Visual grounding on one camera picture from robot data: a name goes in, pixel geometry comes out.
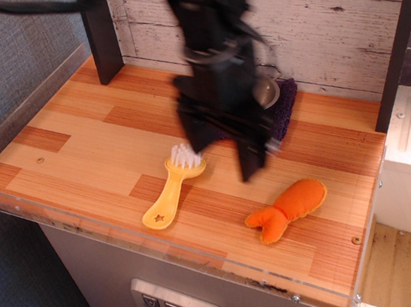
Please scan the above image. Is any dark right shelf post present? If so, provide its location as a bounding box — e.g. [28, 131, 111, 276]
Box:
[375, 0, 411, 133]

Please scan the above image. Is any dark purple folded cloth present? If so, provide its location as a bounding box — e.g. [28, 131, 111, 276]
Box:
[202, 77, 305, 150]

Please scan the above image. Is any small steel two-handled pot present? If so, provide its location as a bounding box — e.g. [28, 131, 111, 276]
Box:
[252, 63, 282, 109]

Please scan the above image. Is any dark left shelf post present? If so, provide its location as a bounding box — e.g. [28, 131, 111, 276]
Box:
[81, 0, 124, 85]

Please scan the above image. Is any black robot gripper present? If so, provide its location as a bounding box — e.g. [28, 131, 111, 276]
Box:
[174, 38, 279, 182]

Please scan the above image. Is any yellow toy scrub brush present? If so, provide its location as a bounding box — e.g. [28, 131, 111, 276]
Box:
[142, 143, 207, 230]

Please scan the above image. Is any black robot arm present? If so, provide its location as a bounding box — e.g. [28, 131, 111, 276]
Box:
[166, 0, 276, 182]

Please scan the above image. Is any dark shelf post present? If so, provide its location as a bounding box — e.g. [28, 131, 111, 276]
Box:
[81, 0, 124, 85]
[375, 0, 411, 133]

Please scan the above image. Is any orange plush fish toy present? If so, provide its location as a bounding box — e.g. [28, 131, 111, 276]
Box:
[245, 178, 328, 245]

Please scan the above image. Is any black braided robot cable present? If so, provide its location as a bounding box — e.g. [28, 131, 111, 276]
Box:
[0, 0, 111, 23]

